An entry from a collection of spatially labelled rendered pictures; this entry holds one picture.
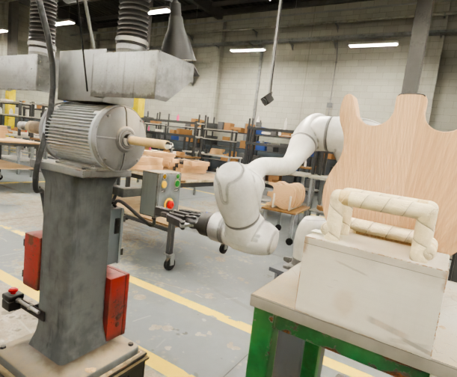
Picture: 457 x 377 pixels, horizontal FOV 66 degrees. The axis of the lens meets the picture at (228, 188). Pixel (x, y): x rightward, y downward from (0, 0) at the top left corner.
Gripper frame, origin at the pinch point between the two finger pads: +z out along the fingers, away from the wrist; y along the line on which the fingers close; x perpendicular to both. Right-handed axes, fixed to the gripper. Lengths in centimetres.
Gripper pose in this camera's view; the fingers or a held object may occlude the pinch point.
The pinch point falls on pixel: (164, 212)
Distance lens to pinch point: 121.5
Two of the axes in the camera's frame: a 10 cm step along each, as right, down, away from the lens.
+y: 5.4, -2.0, 8.2
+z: -8.4, -1.7, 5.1
